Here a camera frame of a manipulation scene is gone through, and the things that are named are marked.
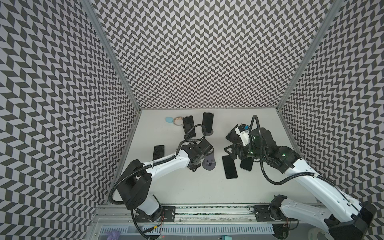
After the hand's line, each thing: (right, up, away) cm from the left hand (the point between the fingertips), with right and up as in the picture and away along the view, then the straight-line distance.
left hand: (194, 153), depth 85 cm
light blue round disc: (-20, +20, +25) cm, 38 cm away
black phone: (+8, +18, +11) cm, 23 cm away
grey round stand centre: (+8, -5, -2) cm, 10 cm away
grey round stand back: (+9, +10, +14) cm, 19 cm away
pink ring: (-13, +19, +23) cm, 32 cm away
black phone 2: (+21, -8, +2) cm, 22 cm away
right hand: (+18, +3, -14) cm, 23 cm away
